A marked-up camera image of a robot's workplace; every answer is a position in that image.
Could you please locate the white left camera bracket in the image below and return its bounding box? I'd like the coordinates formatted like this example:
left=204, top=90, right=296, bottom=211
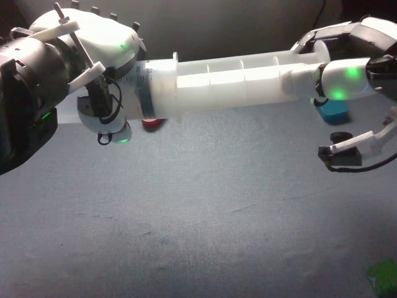
left=11, top=2, right=106, bottom=94

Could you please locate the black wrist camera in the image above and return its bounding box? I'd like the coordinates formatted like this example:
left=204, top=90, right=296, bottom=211
left=318, top=132, right=364, bottom=170
left=88, top=79, right=114, bottom=117

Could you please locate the green cube block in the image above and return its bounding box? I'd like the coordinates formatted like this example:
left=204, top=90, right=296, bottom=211
left=365, top=260, right=397, bottom=296

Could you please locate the teal rectangular block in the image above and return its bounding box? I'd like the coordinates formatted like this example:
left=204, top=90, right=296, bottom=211
left=316, top=99, right=350, bottom=125

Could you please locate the red heart block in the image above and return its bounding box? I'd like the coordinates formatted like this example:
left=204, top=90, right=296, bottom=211
left=141, top=117, right=168, bottom=132

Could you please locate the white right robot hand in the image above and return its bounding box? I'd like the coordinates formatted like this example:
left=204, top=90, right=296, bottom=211
left=291, top=17, right=397, bottom=108

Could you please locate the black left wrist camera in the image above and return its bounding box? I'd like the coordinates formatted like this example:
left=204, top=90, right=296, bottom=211
left=88, top=79, right=114, bottom=117

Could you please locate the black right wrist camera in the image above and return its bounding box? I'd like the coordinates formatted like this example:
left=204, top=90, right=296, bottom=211
left=318, top=132, right=364, bottom=170

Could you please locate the black background cable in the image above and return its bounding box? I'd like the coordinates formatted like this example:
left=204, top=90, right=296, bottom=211
left=311, top=0, right=328, bottom=30

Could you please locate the blue-grey table cloth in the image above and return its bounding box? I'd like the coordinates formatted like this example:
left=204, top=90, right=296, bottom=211
left=0, top=55, right=397, bottom=298

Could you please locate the large translucent plastic syringe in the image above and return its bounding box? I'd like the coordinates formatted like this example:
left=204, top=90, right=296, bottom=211
left=57, top=39, right=330, bottom=125

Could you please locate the black right camera cable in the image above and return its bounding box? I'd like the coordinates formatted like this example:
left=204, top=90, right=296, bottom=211
left=325, top=155, right=397, bottom=173

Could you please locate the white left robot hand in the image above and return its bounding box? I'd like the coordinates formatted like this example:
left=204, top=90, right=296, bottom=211
left=29, top=0, right=146, bottom=146

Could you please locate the white backdrop sheet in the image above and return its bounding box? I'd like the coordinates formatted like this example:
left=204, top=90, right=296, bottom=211
left=12, top=0, right=342, bottom=63

